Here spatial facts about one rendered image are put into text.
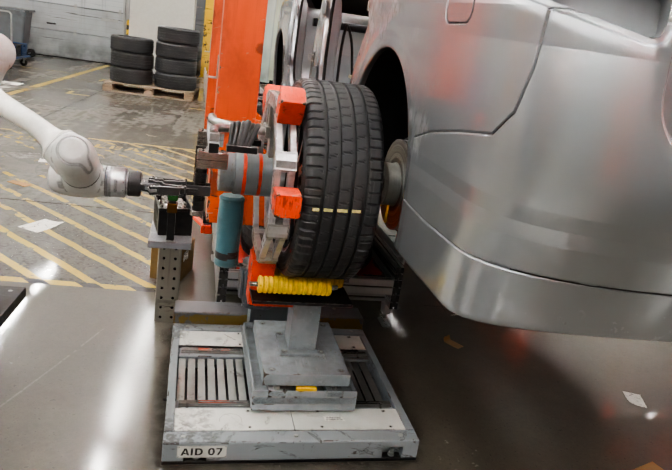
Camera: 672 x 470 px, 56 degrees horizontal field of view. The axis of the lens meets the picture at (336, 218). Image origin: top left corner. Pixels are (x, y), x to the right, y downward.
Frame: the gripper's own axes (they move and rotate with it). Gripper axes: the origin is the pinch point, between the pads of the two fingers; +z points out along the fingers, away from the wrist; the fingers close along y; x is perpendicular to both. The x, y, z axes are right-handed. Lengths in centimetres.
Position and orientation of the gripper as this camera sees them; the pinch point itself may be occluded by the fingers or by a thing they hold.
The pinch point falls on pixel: (198, 188)
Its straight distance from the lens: 192.2
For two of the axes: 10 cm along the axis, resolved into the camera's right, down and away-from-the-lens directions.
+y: 2.0, 3.0, -9.3
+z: 9.7, 0.7, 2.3
